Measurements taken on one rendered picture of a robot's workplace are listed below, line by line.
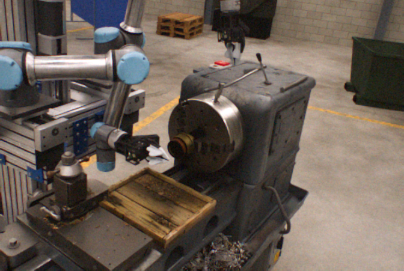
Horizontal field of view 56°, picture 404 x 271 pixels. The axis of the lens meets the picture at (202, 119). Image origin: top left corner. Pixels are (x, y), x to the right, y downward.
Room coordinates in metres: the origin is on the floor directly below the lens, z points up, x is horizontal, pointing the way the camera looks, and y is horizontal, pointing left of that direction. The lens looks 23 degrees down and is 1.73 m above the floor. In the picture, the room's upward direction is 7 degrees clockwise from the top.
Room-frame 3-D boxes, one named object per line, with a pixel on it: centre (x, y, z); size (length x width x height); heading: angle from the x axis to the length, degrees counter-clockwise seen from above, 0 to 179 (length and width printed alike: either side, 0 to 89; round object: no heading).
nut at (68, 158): (0.96, 0.38, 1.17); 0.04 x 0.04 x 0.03
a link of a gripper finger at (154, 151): (1.18, 0.15, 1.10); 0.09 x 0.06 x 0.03; 57
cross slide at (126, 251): (0.93, 0.33, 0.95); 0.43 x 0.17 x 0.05; 57
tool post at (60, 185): (0.97, 0.37, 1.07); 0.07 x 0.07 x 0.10; 57
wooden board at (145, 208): (1.18, 0.14, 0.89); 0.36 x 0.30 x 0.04; 57
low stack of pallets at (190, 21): (9.69, 0.80, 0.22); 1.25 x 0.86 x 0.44; 165
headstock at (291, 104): (1.78, -0.22, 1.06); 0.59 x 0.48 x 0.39; 147
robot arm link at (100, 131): (1.32, 0.37, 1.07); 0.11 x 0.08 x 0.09; 57
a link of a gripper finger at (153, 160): (1.18, 0.15, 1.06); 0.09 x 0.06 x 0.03; 57
